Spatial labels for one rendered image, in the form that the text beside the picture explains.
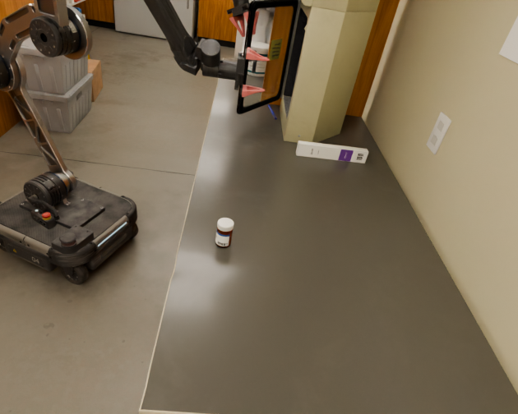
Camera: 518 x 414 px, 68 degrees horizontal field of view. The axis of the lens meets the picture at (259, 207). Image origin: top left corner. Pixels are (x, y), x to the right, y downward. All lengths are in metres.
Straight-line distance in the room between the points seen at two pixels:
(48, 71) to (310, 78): 2.35
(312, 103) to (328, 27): 0.25
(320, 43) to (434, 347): 0.97
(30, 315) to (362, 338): 1.61
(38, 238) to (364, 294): 1.60
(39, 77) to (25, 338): 2.04
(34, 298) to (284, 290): 1.52
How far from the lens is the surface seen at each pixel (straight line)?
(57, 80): 3.38
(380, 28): 1.82
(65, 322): 2.04
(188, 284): 0.86
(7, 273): 2.33
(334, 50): 1.40
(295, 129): 1.48
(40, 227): 2.17
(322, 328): 0.84
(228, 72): 1.27
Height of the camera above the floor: 1.58
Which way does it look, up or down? 36 degrees down
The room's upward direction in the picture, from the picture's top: 11 degrees clockwise
